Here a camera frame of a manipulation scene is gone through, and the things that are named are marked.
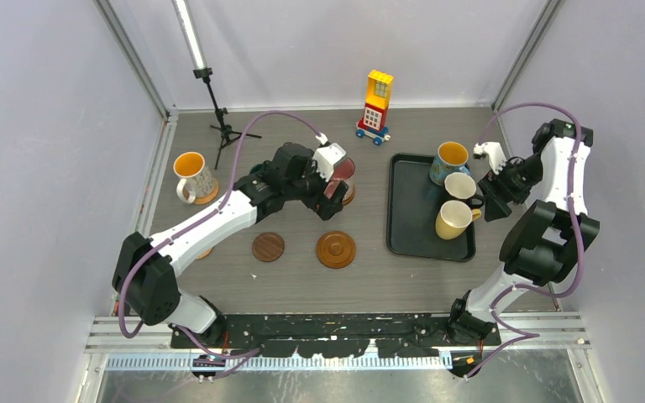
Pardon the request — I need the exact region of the blue mug yellow inside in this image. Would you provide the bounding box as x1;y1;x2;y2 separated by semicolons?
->
429;141;470;186

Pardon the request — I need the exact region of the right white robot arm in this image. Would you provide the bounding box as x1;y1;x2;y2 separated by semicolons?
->
445;119;600;345

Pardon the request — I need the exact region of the black serving tray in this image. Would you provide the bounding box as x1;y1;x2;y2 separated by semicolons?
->
385;153;476;262

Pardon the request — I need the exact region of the cork coaster back left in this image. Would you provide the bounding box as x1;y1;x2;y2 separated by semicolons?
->
181;179;220;205

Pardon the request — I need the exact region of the wooden ringed coaster front right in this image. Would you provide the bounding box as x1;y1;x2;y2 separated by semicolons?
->
316;231;357;270

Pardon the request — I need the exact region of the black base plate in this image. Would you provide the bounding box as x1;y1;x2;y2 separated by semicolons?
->
170;313;481;359

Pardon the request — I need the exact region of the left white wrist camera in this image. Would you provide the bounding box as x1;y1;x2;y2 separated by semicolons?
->
312;133;347;182

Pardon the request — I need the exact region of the white patterned mug orange inside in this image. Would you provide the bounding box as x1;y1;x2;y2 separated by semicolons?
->
173;151;215;203

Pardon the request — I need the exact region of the cork coaster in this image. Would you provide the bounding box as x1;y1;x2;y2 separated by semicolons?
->
196;248;213;260
181;179;220;205

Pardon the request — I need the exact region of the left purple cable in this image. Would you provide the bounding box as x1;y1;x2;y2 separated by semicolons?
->
118;110;328;381

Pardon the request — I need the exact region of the dark green mug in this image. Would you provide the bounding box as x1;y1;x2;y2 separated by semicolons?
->
249;164;265;176

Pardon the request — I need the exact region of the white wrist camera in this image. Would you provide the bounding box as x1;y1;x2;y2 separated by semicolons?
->
473;142;508;175
312;133;347;182

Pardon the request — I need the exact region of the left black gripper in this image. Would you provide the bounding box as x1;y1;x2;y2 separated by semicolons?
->
284;153;347;220

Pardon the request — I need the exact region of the dark walnut coaster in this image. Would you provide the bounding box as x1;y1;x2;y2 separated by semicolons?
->
252;232;285;263

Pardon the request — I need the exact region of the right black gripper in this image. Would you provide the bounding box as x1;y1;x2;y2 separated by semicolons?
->
477;154;543;222

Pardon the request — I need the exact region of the wooden ringed coaster back right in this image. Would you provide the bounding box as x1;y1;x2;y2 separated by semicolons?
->
343;183;356;206

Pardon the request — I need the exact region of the cork coaster front left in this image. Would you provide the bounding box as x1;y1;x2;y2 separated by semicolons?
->
196;248;213;260

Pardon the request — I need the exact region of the wooden ringed coaster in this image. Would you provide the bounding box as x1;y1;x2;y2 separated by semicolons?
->
343;183;356;206
316;231;357;270

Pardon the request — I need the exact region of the black tripod with light pole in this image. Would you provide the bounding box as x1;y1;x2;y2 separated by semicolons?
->
171;0;261;170

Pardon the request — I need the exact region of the pink mug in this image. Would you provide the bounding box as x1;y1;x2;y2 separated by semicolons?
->
324;158;356;192

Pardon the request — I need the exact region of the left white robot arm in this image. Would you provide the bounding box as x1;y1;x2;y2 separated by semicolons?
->
112;142;349;348

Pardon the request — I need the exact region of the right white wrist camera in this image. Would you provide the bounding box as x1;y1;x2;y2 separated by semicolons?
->
473;142;508;175

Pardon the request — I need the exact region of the toy brick tower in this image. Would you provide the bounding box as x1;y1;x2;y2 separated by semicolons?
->
356;70;394;146

